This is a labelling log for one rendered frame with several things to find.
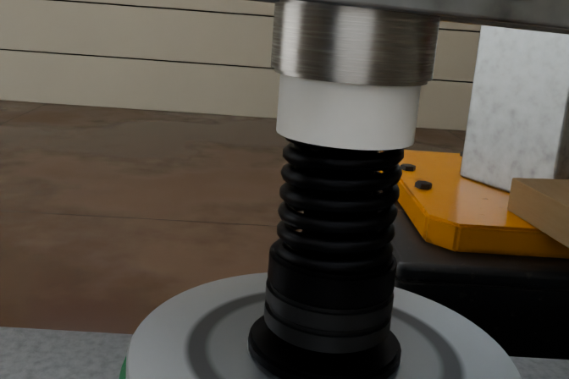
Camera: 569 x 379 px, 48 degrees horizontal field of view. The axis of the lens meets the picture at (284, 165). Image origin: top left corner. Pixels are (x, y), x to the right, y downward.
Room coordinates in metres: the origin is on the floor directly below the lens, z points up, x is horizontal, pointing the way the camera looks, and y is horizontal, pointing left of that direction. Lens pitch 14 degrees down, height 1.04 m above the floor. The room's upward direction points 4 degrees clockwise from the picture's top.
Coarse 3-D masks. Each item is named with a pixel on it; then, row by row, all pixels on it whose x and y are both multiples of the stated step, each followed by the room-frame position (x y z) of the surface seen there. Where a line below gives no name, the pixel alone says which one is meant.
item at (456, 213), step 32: (416, 160) 1.21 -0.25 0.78; (448, 160) 1.23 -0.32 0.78; (416, 192) 0.97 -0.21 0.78; (448, 192) 0.98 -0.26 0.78; (480, 192) 1.00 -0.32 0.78; (416, 224) 0.90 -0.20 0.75; (448, 224) 0.83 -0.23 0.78; (480, 224) 0.83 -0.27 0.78; (512, 224) 0.84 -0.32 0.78; (544, 256) 0.83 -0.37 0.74
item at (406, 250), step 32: (416, 256) 0.79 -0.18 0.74; (448, 256) 0.80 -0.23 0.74; (480, 256) 0.81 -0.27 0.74; (512, 256) 0.82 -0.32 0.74; (416, 288) 0.76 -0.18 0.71; (448, 288) 0.76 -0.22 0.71; (480, 288) 0.76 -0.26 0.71; (512, 288) 0.77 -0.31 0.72; (544, 288) 0.77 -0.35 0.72; (480, 320) 0.76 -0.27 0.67; (512, 320) 0.77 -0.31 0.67; (544, 320) 0.77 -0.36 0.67; (512, 352) 0.77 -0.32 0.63; (544, 352) 0.77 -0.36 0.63
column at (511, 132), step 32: (480, 32) 1.10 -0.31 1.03; (512, 32) 1.04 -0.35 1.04; (544, 32) 0.99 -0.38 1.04; (480, 64) 1.09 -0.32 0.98; (512, 64) 1.03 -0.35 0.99; (544, 64) 0.98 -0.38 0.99; (480, 96) 1.08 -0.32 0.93; (512, 96) 1.02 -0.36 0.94; (544, 96) 0.97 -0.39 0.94; (480, 128) 1.07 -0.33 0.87; (512, 128) 1.02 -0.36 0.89; (544, 128) 0.97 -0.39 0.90; (480, 160) 1.06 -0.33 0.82; (512, 160) 1.01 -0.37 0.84; (544, 160) 0.96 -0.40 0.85
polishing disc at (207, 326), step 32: (192, 288) 0.38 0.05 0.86; (224, 288) 0.39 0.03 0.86; (256, 288) 0.39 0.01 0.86; (160, 320) 0.34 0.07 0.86; (192, 320) 0.34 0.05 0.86; (224, 320) 0.34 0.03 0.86; (256, 320) 0.35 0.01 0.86; (416, 320) 0.36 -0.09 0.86; (448, 320) 0.37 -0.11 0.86; (128, 352) 0.30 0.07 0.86; (160, 352) 0.30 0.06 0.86; (192, 352) 0.30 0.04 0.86; (224, 352) 0.31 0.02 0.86; (416, 352) 0.32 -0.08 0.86; (448, 352) 0.33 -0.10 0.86; (480, 352) 0.33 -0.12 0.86
